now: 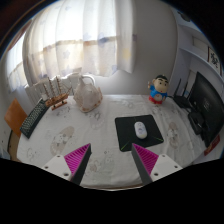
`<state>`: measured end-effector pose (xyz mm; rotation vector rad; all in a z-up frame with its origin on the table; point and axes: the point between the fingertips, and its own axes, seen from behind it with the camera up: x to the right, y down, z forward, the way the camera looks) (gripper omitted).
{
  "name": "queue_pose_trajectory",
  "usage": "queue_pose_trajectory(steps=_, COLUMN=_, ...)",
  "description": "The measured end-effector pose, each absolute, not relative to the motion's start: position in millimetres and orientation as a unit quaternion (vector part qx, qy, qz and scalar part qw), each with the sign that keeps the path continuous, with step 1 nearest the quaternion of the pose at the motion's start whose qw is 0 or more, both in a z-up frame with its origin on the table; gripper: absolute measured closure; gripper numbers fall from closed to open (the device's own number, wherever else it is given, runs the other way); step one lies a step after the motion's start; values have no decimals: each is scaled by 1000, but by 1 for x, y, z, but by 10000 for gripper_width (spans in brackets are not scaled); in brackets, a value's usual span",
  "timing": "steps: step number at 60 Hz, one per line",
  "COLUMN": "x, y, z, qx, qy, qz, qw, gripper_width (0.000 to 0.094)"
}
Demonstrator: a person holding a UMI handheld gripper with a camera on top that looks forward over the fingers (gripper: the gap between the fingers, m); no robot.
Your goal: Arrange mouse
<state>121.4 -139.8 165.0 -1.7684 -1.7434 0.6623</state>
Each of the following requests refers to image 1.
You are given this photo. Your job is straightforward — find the cartoon boy figurine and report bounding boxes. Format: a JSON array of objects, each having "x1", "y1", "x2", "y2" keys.
[{"x1": 147, "y1": 74, "x2": 170, "y2": 105}]

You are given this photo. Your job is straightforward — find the orange wooden chair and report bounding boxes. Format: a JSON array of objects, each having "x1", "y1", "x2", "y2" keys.
[{"x1": 3, "y1": 97, "x2": 29, "y2": 138}]

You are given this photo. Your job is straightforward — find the black router with antennas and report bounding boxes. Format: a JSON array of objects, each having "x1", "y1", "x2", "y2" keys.
[{"x1": 173, "y1": 77, "x2": 194, "y2": 109}]

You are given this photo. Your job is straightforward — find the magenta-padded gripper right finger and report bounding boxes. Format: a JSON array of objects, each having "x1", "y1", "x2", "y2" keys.
[{"x1": 130, "y1": 143, "x2": 184, "y2": 186}]

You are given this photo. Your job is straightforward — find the black box device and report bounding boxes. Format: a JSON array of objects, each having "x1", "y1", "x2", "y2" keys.
[{"x1": 187, "y1": 110, "x2": 206, "y2": 135}]

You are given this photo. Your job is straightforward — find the white wall shelf unit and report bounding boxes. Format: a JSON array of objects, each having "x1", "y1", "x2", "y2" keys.
[{"x1": 174, "y1": 13, "x2": 224, "y2": 98}]

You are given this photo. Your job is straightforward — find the black computer monitor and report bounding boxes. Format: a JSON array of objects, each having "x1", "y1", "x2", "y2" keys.
[{"x1": 192, "y1": 71, "x2": 224, "y2": 148}]

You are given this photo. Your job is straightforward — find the wooden model sailing ship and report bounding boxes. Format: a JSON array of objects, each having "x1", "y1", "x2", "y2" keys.
[{"x1": 39, "y1": 75, "x2": 73, "y2": 111}]

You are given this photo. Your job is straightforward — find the black mouse pad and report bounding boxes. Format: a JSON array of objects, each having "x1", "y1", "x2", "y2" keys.
[{"x1": 114, "y1": 114, "x2": 165, "y2": 153}]

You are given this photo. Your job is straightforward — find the white cartoon-print computer mouse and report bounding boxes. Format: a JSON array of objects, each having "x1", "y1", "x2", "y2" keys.
[{"x1": 133, "y1": 121, "x2": 148, "y2": 140}]

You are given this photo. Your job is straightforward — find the black computer keyboard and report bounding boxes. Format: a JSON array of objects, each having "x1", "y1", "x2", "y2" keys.
[{"x1": 19, "y1": 98, "x2": 49, "y2": 140}]

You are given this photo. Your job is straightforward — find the white cartoon-print tablecloth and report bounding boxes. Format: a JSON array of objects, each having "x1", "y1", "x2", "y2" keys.
[{"x1": 16, "y1": 94, "x2": 208, "y2": 189}]

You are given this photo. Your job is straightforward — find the white radiator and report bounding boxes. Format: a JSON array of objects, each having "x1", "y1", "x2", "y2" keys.
[{"x1": 24, "y1": 73, "x2": 83, "y2": 106}]

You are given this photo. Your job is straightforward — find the sheer white patterned curtain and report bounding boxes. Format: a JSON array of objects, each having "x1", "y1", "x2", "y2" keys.
[{"x1": 4, "y1": 0, "x2": 138, "y2": 91}]

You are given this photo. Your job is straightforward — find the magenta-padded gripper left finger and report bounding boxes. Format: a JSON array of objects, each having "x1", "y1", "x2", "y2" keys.
[{"x1": 41, "y1": 143, "x2": 93, "y2": 186}]

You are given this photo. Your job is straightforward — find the large white conch shell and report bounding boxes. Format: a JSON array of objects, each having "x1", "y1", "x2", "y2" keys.
[{"x1": 73, "y1": 75, "x2": 104, "y2": 113}]

